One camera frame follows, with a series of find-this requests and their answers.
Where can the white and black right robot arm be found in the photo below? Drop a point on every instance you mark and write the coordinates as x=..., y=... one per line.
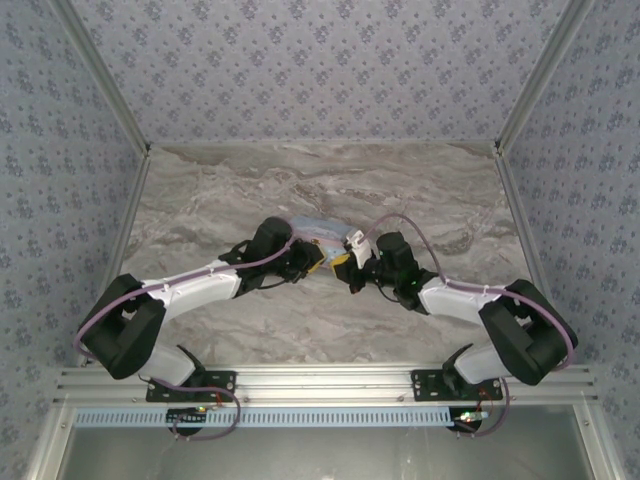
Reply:
x=450, y=300

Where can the aluminium table edge bar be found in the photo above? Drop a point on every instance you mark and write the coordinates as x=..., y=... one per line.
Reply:
x=125, y=230
x=522, y=225

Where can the blue cartoon tin box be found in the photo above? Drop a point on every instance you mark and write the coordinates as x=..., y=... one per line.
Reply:
x=320, y=230

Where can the steel sheet tray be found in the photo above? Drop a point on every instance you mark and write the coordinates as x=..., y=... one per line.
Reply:
x=320, y=455

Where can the aluminium frame post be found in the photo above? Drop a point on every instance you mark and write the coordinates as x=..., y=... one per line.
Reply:
x=545, y=75
x=105, y=80

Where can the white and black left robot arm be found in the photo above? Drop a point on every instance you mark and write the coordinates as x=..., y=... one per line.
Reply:
x=200, y=285

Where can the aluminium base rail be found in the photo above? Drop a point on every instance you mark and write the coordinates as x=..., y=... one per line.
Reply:
x=320, y=382

